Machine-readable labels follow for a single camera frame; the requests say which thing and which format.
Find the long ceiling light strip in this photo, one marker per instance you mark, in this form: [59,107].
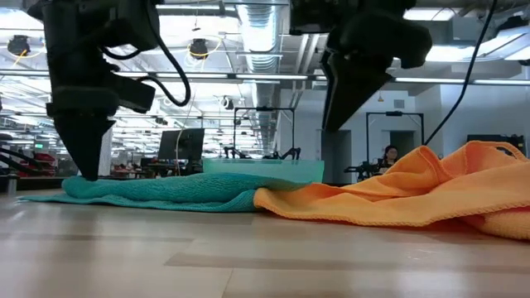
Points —
[497,81]
[248,76]

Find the teal translucent plastic basket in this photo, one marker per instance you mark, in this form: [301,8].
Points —
[290,169]

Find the small black robot arms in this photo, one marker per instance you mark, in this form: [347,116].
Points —
[364,169]
[290,154]

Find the silver ribbed air duct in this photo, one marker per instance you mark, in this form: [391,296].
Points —
[258,33]

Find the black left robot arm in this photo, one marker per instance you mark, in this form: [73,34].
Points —
[132,25]

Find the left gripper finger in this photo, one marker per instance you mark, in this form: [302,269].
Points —
[83,145]

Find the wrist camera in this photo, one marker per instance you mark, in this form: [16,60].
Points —
[134,95]
[314,16]

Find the teal microfiber towel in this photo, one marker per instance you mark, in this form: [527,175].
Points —
[165,190]

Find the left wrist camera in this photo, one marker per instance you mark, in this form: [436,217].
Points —
[134,95]

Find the white pillar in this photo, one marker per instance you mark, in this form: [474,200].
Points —
[106,153]

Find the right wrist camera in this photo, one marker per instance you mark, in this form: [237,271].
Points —
[314,16]

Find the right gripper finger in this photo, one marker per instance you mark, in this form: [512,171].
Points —
[348,95]

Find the black metal gantry frame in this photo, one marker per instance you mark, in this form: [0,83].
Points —
[393,113]
[265,109]

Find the orange microfiber towel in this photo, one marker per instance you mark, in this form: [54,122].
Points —
[414,194]

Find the person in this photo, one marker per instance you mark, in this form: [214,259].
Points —
[389,155]

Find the red bins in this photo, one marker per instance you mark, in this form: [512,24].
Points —
[43,159]

